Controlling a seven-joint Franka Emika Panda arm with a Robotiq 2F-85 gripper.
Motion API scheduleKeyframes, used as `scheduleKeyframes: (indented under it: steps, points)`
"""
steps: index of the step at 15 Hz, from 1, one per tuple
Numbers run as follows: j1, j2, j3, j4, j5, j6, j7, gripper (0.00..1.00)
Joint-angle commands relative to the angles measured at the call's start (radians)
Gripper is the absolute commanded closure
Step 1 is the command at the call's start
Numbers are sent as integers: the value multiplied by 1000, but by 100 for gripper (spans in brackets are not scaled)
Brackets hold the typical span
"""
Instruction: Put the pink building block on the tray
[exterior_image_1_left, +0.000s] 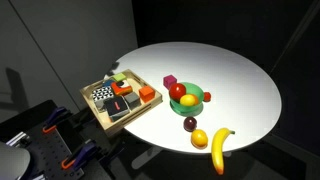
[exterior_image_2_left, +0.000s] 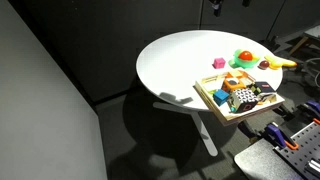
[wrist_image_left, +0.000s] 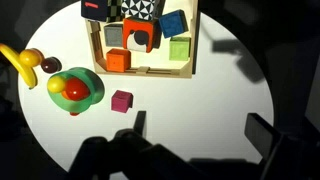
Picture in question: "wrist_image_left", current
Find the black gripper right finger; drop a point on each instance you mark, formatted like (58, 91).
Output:
(263, 135)

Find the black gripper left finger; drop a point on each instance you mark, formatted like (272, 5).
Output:
(140, 122)

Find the wooden tray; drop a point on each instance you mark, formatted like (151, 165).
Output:
(143, 71)

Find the orange building block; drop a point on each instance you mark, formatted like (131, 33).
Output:
(117, 61)

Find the green building block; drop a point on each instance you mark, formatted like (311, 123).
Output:
(180, 49)

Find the grey building block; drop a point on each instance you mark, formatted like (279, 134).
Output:
(113, 35)

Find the blue building block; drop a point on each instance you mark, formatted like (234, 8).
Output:
(173, 23)

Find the green plastic bowl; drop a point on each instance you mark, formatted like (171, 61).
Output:
(90, 83)

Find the red toy tomato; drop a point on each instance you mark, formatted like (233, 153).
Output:
(77, 89)

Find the small orange toy fruit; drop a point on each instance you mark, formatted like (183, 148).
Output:
(65, 95)

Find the large orange picture cube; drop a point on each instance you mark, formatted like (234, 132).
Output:
(140, 35)

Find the yellow toy lemon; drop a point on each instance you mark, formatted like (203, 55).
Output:
(56, 84)

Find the dark red toy plum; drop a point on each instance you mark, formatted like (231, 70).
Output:
(50, 65)

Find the black white patterned cube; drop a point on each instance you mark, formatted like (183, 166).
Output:
(140, 9)

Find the green black checkered cube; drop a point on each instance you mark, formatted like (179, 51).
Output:
(116, 10)

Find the navy cube with red label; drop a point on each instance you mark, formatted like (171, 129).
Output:
(95, 9)

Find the yellow orange toy fruit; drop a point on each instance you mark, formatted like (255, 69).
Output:
(30, 57)

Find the yellow toy banana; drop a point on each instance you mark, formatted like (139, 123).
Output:
(20, 68)

